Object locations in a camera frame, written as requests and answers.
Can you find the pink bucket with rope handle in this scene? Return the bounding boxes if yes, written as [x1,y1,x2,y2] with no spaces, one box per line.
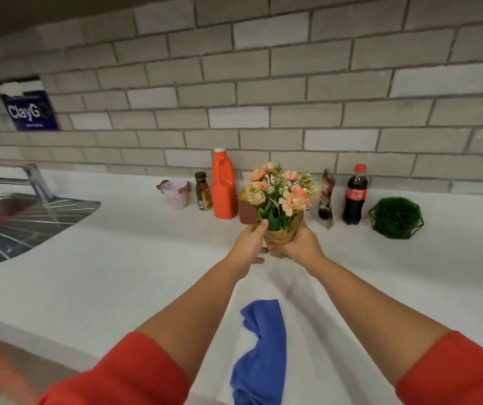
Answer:
[156,179,192,211]

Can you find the large red plastic bottle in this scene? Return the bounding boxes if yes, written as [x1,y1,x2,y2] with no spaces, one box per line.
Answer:
[210,147,239,220]

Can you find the steel sink faucet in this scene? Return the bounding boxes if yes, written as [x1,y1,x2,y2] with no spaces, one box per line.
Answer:
[0,163,55,204]

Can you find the grey metal object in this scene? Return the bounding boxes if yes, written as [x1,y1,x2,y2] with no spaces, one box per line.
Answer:
[0,192,102,269]

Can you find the green plant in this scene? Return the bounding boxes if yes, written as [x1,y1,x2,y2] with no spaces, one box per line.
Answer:
[367,196,425,240]

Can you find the artificial flowers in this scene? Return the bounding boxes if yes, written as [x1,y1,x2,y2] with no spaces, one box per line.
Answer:
[243,162,320,259]

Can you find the white countertop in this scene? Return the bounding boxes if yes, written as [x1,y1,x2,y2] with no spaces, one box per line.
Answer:
[0,165,483,405]

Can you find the person's right hand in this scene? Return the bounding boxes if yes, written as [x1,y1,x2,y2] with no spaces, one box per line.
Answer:
[268,215,327,277]

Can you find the brown spice jar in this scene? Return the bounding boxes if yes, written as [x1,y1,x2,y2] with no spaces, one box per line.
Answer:
[194,171,214,212]

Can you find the person's left hand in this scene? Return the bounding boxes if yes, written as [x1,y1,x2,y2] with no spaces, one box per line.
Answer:
[226,219,269,277]

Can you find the dark and yellow snack packet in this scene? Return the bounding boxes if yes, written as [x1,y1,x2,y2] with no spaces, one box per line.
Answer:
[317,168,336,231]

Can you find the brown tissue box yellow lid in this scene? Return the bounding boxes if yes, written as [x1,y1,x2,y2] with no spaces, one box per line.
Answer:
[237,187,305,226]

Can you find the blue cloth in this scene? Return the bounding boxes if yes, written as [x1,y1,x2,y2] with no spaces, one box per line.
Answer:
[229,299,287,405]

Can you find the red sleeve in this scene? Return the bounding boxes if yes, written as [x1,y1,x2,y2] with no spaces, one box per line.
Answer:
[395,331,483,405]
[38,331,191,405]

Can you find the cola bottle with red cap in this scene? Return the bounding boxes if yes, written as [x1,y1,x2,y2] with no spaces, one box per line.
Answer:
[342,164,370,226]

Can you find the blue wall sign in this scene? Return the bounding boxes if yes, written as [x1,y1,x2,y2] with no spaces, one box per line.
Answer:
[0,76,61,132]

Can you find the person's right forearm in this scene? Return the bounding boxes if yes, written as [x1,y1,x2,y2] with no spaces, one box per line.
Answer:
[307,256,451,386]

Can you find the person's left forearm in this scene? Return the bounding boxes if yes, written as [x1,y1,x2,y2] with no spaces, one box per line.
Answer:
[136,256,246,386]

